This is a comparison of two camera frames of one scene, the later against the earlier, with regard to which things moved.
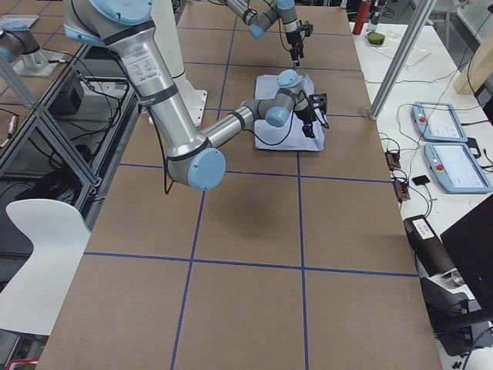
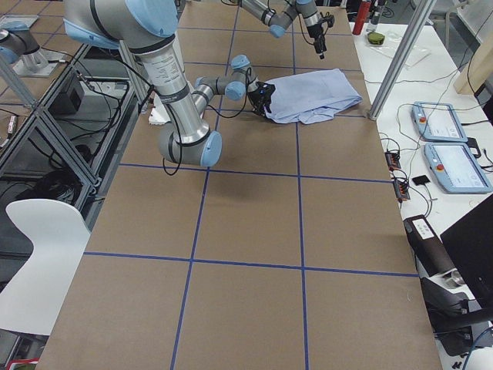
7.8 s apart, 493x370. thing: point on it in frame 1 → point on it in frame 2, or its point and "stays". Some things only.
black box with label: [429, 247] stays
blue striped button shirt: [291, 136] → [311, 97]
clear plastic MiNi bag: [390, 46] stays
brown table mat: [294, 260] stays
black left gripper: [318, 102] → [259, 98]
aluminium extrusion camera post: [408, 45] stays
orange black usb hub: [393, 160] stays
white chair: [31, 300] stays
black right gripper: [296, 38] → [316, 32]
